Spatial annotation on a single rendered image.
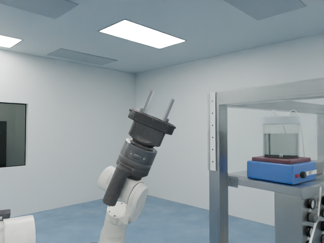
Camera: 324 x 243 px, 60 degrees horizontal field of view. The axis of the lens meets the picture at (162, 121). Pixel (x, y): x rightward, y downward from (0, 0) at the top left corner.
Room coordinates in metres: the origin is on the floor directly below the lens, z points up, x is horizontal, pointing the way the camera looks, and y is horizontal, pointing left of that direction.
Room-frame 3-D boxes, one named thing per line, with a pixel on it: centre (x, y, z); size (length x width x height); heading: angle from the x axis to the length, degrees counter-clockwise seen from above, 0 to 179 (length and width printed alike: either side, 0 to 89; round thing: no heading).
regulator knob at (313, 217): (1.01, -0.54, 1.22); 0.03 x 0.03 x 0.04; 39
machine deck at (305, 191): (1.33, -0.61, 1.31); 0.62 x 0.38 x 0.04; 129
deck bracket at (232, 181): (1.22, -0.30, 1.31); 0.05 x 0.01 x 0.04; 39
